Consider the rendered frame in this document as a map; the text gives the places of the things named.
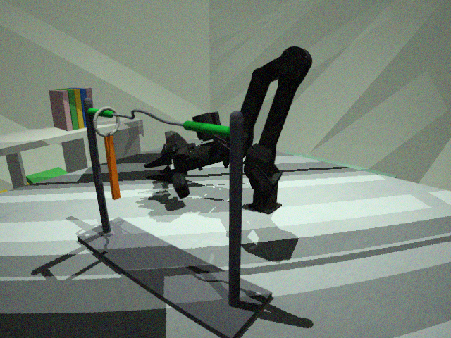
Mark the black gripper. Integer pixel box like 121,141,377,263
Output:
144,143,206,199

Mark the grey loop with orange handle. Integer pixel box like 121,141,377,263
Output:
93,106,121,200

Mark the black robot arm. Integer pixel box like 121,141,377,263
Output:
166,46,312,214

